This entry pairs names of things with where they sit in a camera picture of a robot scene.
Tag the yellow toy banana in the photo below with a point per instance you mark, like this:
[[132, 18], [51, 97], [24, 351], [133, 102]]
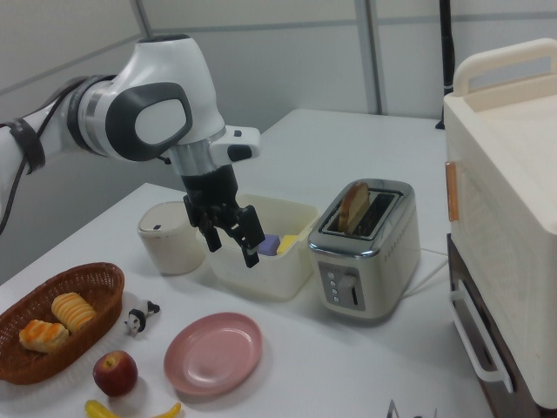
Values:
[[104, 410]]

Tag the black vertical pole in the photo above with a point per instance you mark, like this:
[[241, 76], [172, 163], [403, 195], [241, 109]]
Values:
[[446, 52]]

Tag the brown wicker basket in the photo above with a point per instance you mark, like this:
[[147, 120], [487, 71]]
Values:
[[48, 344]]

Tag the orange glazed pastry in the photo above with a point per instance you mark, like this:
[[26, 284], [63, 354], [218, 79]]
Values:
[[42, 335]]

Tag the cream two-slot toaster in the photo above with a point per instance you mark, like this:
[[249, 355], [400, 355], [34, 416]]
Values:
[[370, 257]]

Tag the red apple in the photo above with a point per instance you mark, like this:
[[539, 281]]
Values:
[[115, 372]]

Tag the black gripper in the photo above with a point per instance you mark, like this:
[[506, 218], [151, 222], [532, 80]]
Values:
[[212, 194]]

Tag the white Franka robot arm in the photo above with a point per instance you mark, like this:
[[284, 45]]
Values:
[[165, 82]]

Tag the white rectangular plastic bin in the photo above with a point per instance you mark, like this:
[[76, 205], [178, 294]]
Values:
[[265, 257]]

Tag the bread slice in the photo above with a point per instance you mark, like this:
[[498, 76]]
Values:
[[353, 206]]

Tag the cream lidded canister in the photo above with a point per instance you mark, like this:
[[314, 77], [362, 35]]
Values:
[[167, 241]]

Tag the yellow block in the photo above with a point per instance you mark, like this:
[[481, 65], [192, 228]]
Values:
[[288, 242]]

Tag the striped yellow bread roll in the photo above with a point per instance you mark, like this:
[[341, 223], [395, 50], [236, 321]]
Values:
[[73, 310]]

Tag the black and white cow figurine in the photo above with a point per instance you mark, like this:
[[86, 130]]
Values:
[[140, 318]]

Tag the purple block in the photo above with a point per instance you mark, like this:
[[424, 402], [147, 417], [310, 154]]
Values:
[[269, 244]]

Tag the pink plate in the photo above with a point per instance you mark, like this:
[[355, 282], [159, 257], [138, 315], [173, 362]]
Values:
[[213, 352]]

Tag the cream oven appliance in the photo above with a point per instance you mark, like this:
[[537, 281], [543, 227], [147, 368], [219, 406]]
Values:
[[505, 226]]

